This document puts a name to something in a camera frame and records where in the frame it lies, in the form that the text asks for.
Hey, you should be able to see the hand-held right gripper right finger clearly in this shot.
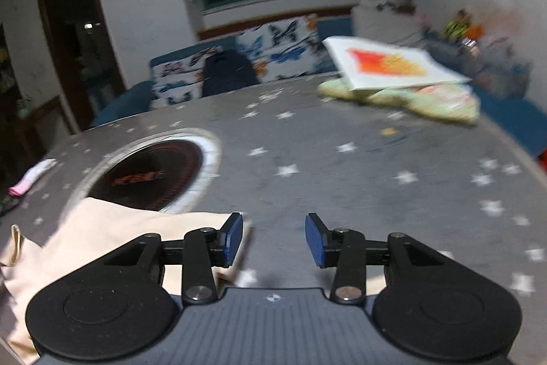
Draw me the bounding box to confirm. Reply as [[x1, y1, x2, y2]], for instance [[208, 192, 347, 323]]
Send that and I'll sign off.
[[305, 213, 445, 304]]

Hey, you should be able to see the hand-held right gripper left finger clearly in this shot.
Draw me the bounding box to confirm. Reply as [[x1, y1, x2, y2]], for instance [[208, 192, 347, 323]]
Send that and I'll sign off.
[[104, 212, 244, 304]]

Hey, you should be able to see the beige cloth garment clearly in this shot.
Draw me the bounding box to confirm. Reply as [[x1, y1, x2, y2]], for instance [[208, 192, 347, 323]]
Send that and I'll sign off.
[[0, 197, 253, 365]]

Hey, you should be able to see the round black induction cooker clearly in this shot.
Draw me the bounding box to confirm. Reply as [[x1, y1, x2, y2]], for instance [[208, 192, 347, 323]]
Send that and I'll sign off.
[[62, 128, 223, 216]]

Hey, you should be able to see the dark navy backpack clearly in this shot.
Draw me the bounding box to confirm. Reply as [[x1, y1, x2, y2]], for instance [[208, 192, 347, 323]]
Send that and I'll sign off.
[[202, 49, 259, 97]]

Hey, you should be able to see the folded green floral garment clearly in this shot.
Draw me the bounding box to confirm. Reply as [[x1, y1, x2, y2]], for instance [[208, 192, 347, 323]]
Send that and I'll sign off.
[[318, 78, 481, 127]]

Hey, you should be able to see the white box with orange print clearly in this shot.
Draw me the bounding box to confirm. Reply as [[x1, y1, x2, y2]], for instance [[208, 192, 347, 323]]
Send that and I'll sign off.
[[321, 35, 473, 92]]

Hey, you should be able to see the butterfly-print sofa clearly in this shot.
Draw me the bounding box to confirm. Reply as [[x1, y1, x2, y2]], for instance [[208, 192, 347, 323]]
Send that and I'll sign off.
[[91, 13, 355, 128]]

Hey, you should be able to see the pink white small cloth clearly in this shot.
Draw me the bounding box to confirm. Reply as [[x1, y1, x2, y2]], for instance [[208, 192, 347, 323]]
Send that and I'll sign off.
[[8, 159, 58, 197]]

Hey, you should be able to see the white quilt pile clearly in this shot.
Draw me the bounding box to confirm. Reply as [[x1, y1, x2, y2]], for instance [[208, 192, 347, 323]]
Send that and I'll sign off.
[[351, 0, 426, 49]]

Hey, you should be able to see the dark wooden door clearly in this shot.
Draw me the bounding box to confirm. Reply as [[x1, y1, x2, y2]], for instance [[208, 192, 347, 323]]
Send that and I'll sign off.
[[36, 0, 126, 132]]

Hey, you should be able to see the colourful toy clutter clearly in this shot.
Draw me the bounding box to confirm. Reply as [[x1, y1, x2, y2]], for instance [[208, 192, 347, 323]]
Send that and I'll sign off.
[[391, 0, 533, 98]]

